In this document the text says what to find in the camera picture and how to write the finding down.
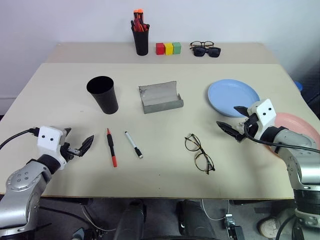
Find white shoe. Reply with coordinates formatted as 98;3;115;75
258;215;283;239

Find empty black cup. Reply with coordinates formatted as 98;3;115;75
86;75;120;116

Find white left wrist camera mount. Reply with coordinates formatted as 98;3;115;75
37;125;68;171

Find tortoiseshell round glasses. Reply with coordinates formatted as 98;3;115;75
184;133;217;176

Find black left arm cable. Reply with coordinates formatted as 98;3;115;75
0;127;41;151

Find pink plate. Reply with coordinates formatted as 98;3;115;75
264;112;320;158

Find grey metal tray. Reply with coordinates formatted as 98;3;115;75
138;80;185;115

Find thin white cable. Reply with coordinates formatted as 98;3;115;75
201;199;230;221

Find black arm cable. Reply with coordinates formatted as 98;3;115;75
0;127;41;151
243;123;320;154

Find grey floor cable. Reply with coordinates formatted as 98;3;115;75
81;206;117;233

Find black pen holder cup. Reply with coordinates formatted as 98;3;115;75
131;23;151;57

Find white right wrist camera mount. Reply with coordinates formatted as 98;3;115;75
245;98;277;141

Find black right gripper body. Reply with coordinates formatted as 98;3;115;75
236;113;260;142

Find black connector box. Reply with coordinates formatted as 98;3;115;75
223;213;245;240

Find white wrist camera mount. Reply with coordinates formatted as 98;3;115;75
37;125;68;171
245;98;277;141

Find light blue plate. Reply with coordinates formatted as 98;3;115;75
207;78;262;119

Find brown framed glasses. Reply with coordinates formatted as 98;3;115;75
189;40;216;50

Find dark rounded shape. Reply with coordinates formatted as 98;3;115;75
175;199;216;240
112;199;148;240

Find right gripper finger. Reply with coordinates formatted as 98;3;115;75
233;105;251;118
215;121;245;143

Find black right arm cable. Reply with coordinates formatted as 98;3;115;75
243;123;320;154

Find white marker with black cap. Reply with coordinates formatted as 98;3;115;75
124;130;144;159

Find red and black pen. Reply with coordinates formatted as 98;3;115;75
106;127;119;169

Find yellow cube block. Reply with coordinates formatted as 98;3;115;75
163;42;174;56

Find red cube block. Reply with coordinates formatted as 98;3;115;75
155;42;166;56

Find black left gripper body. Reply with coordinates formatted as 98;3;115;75
59;141;79;162

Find black sunglasses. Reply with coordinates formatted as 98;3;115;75
191;46;222;58

